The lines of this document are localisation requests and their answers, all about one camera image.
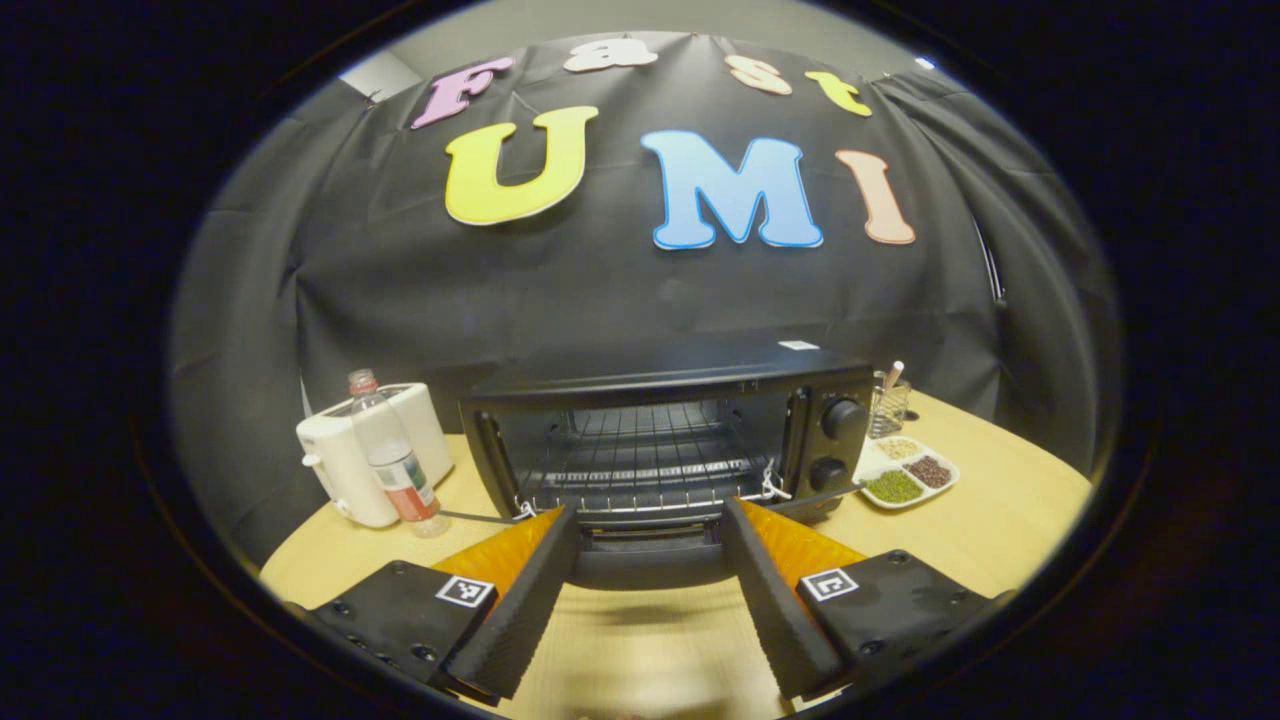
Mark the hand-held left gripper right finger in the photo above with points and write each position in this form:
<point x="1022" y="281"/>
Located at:
<point x="775" y="610"/>

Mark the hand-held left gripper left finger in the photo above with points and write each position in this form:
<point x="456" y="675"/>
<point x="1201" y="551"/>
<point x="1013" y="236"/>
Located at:
<point x="520" y="620"/>

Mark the black electric oven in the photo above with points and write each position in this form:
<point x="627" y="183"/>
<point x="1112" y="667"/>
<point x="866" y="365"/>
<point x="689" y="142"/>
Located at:
<point x="650" y="385"/>

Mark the white divided dish of beans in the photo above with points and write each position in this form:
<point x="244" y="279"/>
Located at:
<point x="905" y="475"/>

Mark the clear red-label plastic bottle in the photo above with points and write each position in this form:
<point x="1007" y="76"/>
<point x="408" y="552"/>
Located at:
<point x="395" y="460"/>

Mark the white toaster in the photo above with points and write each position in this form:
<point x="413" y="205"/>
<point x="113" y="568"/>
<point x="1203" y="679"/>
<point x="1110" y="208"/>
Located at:
<point x="335" y="470"/>

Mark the pale pink utensil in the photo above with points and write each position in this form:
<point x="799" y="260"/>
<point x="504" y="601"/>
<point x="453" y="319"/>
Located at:
<point x="893" y="375"/>

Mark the black backdrop cloth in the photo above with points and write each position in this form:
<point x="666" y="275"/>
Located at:
<point x="600" y="290"/>

